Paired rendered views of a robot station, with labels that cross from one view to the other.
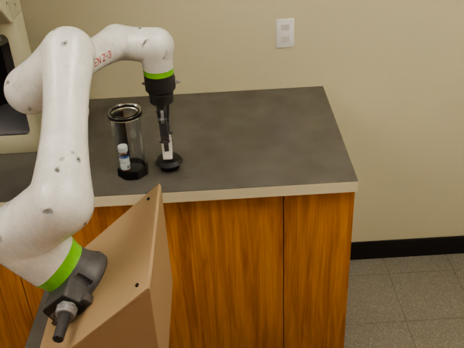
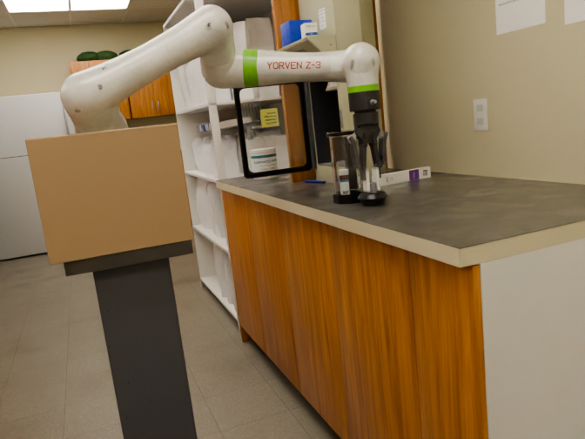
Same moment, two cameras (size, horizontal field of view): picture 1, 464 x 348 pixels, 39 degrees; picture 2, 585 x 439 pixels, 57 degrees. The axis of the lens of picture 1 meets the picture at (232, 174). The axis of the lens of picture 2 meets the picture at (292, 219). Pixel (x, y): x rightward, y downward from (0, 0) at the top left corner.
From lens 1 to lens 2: 1.83 m
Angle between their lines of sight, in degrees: 68
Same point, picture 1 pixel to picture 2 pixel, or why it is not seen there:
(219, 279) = (373, 351)
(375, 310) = not seen: outside the picture
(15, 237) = not seen: hidden behind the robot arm
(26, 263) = not seen: hidden behind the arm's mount
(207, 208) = (359, 246)
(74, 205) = (65, 87)
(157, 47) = (346, 57)
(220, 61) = (567, 142)
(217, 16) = (564, 81)
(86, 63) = (192, 25)
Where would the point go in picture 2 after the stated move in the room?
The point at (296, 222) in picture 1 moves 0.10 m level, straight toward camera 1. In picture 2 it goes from (421, 301) to (381, 309)
